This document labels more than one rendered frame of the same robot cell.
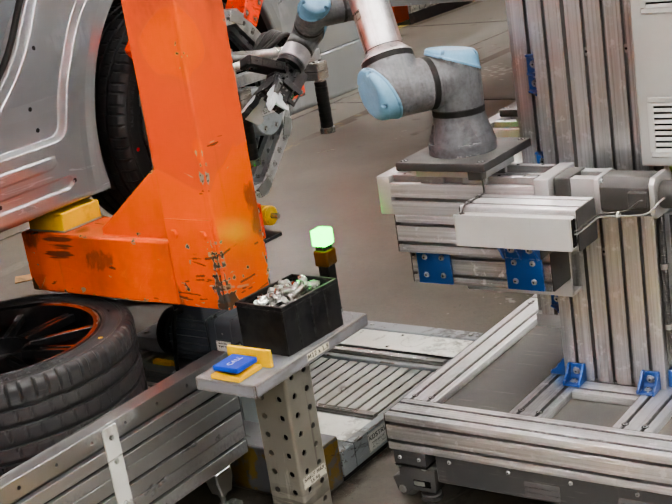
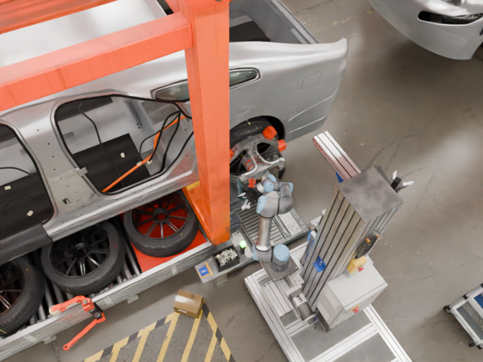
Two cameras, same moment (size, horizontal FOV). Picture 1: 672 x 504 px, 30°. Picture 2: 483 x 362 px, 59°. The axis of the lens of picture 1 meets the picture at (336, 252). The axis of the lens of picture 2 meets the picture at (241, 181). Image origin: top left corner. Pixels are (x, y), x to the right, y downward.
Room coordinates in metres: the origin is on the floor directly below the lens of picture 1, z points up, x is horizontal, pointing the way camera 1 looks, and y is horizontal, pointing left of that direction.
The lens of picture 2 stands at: (1.47, -0.48, 3.86)
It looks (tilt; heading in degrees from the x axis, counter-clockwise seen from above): 58 degrees down; 22
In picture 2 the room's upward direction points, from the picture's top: 2 degrees clockwise
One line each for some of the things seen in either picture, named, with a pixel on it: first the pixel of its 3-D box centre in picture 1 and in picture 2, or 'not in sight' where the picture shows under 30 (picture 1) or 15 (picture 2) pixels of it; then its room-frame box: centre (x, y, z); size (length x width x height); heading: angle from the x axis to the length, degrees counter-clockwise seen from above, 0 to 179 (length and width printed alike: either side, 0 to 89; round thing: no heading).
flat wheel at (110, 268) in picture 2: not in sight; (84, 254); (2.26, 1.28, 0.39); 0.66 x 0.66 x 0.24
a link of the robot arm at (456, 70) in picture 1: (451, 76); (279, 254); (2.71, -0.31, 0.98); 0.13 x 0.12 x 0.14; 108
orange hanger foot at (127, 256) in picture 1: (112, 222); (199, 195); (3.05, 0.54, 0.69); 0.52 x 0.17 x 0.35; 52
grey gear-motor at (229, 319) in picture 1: (211, 354); (223, 215); (3.17, 0.37, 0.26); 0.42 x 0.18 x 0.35; 52
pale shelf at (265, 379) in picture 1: (285, 349); (221, 263); (2.66, 0.15, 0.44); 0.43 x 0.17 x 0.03; 142
